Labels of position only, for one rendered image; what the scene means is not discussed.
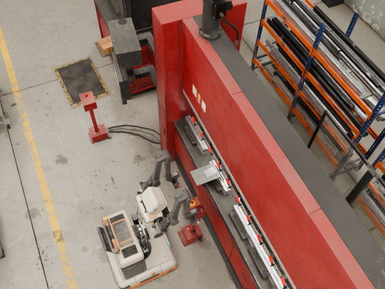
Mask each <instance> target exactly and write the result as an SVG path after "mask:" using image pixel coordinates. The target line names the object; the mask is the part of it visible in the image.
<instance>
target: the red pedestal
mask: <svg viewBox="0 0 385 289"><path fill-rule="evenodd" d="M79 95H80V99H81V102H82V105H83V107H84V110H85V112H87V111H89V113H90V116H91V119H92V123H93V127H91V128H88V129H89V133H88V135H89V138H90V141H91V144H93V143H96V142H99V141H102V140H105V139H108V138H109V137H108V133H107V130H106V128H105V125H104V124H101V125H97V122H96V118H95V115H94V112H93V110H94V109H97V104H96V101H95V98H94V95H93V93H92V91H89V92H86V93H82V94H79Z"/></svg>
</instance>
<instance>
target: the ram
mask: <svg viewBox="0 0 385 289"><path fill-rule="evenodd" d="M193 85H194V86H195V88H196V89H197V97H195V95H194V93H193ZM183 90H184V91H185V93H186V95H187V97H188V98H189V100H190V102H191V104H192V106H193V107H194V109H195V111H196V112H197V114H198V116H199V118H200V120H201V121H202V123H203V125H204V127H205V129H206V130H207V132H208V133H209V135H210V137H211V139H212V141H213V142H214V144H215V146H216V148H217V150H218V151H219V153H220V155H221V157H222V158H223V160H224V162H225V164H226V166H227V167H228V169H229V171H230V172H231V174H232V176H233V178H234V179H235V181H236V183H237V185H238V187H239V188H240V190H241V192H242V194H243V196H244V197H245V199H246V201H247V202H248V204H249V206H250V208H251V210H252V211H253V213H254V215H255V217H256V218H257V220H258V222H259V223H260V226H261V227H262V229H263V231H264V232H265V234H266V236H267V238H268V239H269V241H270V243H271V245H272V247H273V248H274V250H275V252H276V254H277V256H278V257H279V259H280V260H281V262H282V265H283V266H284V268H285V269H286V271H287V273H288V275H289V277H290V278H291V280H292V282H293V284H294V286H295V287H296V289H344V287H343V286H342V284H341V283H340V281H339V279H338V278H337V276H336V275H335V273H334V272H333V270H332V268H331V267H330V265H329V264H328V262H327V261H326V259H325V257H324V256H323V254H322V253H321V251H320V250H319V248H318V246H317V245H316V243H315V241H314V240H313V238H312V236H311V235H310V234H309V232H308V230H307V229H306V227H305V226H304V224H303V223H302V221H301V220H300V218H299V216H298V215H297V213H296V211H295V210H294V208H293V206H292V205H291V204H290V202H289V200H288V199H287V197H286V195H285V194H284V192H283V191H282V189H281V188H280V186H279V184H278V183H277V181H276V180H275V178H274V177H273V175H272V173H271V172H270V170H269V169H268V167H267V165H266V164H265V162H264V161H263V159H262V158H261V156H260V155H259V153H258V151H257V150H256V148H255V147H254V145H253V144H252V142H251V140H250V139H249V137H248V135H247V134H246V132H245V130H244V129H243V128H242V126H241V124H240V123H239V121H238V119H237V118H236V117H235V115H234V113H233V112H232V110H231V109H230V107H229V106H228V104H227V102H226V100H225V99H224V98H223V96H222V94H221V93H220V91H219V89H218V88H217V86H216V85H215V83H214V82H213V80H212V78H211V77H210V75H209V74H208V72H207V70H206V69H205V67H204V66H203V64H202V63H201V61H200V59H199V58H198V56H197V55H196V53H195V52H194V50H193V48H192V47H191V45H190V44H189V42H188V40H187V39H186V37H185V36H184V43H183ZM183 93H184V92H183ZM198 93H199V94H200V96H201V99H200V100H199V101H200V103H199V101H198V99H199V98H198ZM184 95H185V94H184ZM186 95H185V97H186ZM187 97H186V99H187ZM189 100H188V99H187V101H188V102H189ZM202 100H203V101H204V103H205V105H206V110H205V112H204V110H203V108H202ZM190 102H189V104H190ZM191 104H190V106H191ZM192 106H191V108H192ZM194 109H193V108H192V110H193V111H194ZM195 111H194V113H195ZM195 115H196V113H195ZM196 116H197V115H196ZM197 118H198V117H197ZM199 118H198V120H199ZM200 120H199V122H200ZM200 124H201V122H200ZM201 125H202V124H201ZM202 127H203V126H202ZM204 127H203V129H204ZM205 129H204V131H205V133H206V134H207V132H206V130H205ZM207 136H208V134H207ZM208 138H209V136H208ZM211 139H210V138H209V140H210V142H211V143H212V141H211ZM212 145H213V143H212ZM213 147H214V145H213ZM214 148H215V147H214ZM216 148H215V150H216ZM217 150H216V152H217ZM217 154H218V152H217ZM218 156H219V154H218ZM219 157H220V156H219ZM221 157H220V159H221ZM221 161H222V159H221ZM224 162H223V161H222V163H223V164H224ZM225 164H224V166H225ZM226 166H225V168H226ZM228 169H227V168H226V170H227V172H228V173H229V171H228ZM229 175H230V173H229ZM230 177H231V175H230ZM231 179H232V177H231ZM232 180H233V179H232ZM233 182H234V180H233ZM234 184H235V182H234ZM235 186H236V184H235ZM236 188H237V186H236ZM237 189H238V188H237ZM238 191H239V189H238ZM241 192H240V191H239V193H240V195H241V197H242V198H243V196H242V194H241ZM243 200H244V198H243ZM246 201H245V200H244V202H245V204H246V205H247V203H246ZM247 207H248V205H247ZM248 209H249V207H248ZM249 210H250V209H249ZM251 210H250V212H251ZM251 214H252V212H251ZM252 216H253V214H252ZM253 218H254V216H253ZM254 219H255V218H254ZM255 221H256V219H255ZM258 222H257V221H256V223H257V225H258V227H259V228H260V226H259V224H258ZM260 230H261V228H260ZM263 231H262V230H261V232H262V234H263V236H264V237H265V235H264V233H263ZM265 239H266V237H265ZM266 241H267V239H266ZM267 242H268V241H267ZM268 244H269V242H268ZM269 246H270V244H269ZM270 248H271V246H270ZM271 250H272V251H273V249H272V248H271ZM273 253H274V251H273ZM276 254H275V253H274V255H275V257H276V259H277V260H278V258H277V256H276ZM278 262H279V260H278ZM279 264H280V266H281V268H282V269H283V267H282V265H281V263H280V262H279ZM283 271H284V269H283ZM284 273H285V274H286V272H285V271H284ZM286 277H287V278H288V276H287V274H286ZM288 280H289V278H288ZM289 282H290V283H291V281H290V280H289ZM293 284H292V283H291V285H292V287H293V289H295V288H294V286H293Z"/></svg>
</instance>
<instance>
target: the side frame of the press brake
mask: <svg viewBox="0 0 385 289"><path fill-rule="evenodd" d="M232 4H233V9H232V10H228V11H226V17H225V18H226V19H227V21H229V22H230V23H231V24H232V25H233V26H235V27H236V28H237V30H238V32H239V41H238V43H239V44H238V46H235V45H234V46H235V47H236V48H237V49H238V51H239V48H240V44H241V37H242V31H243V25H244V20H245V14H246V7H247V1H246V0H232ZM201 14H203V1H202V0H182V1H178V2H174V3H169V4H166V5H162V6H158V7H153V8H152V23H153V33H154V49H155V67H156V85H157V94H158V111H159V129H160V146H161V150H162V151H163V150H168V152H169V154H170V156H171V161H172V162H173V161H175V159H177V158H179V157H178V155H177V153H176V151H175V131H174V128H175V125H174V122H175V121H177V120H181V119H184V118H185V116H189V115H190V116H191V118H192V117H194V119H195V120H196V115H195V113H194V111H193V109H192V108H191V106H190V104H189V102H188V101H187V99H186V97H185V95H184V93H183V43H184V34H183V33H182V20H183V19H186V18H190V17H193V16H196V15H201ZM220 26H221V28H222V29H223V30H224V32H225V33H226V34H227V36H228V37H229V38H230V40H231V41H232V43H233V44H235V41H236V39H237V33H236V31H235V30H234V29H233V28H232V27H231V26H229V25H228V24H227V23H226V22H225V21H224V20H223V18H221V23H220Z"/></svg>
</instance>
